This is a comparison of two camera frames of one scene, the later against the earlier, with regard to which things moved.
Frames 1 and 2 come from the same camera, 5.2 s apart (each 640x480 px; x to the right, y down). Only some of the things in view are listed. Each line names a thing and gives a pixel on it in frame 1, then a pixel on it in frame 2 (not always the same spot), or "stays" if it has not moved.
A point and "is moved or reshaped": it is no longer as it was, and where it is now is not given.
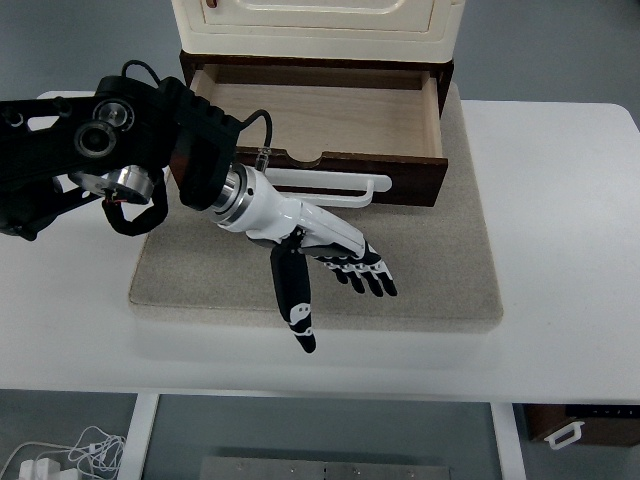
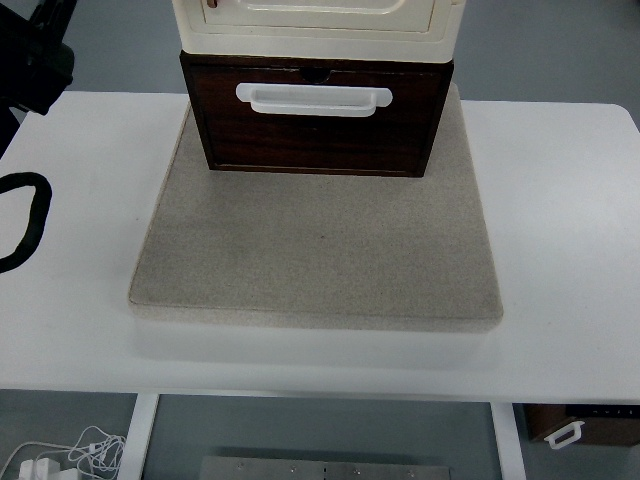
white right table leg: [509, 441] stays
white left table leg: [134, 454] stays
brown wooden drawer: [385, 119] is moved or reshaped
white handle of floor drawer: [575, 426] stays
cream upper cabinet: [389, 31] stays
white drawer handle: [330, 178] -> [313, 100]
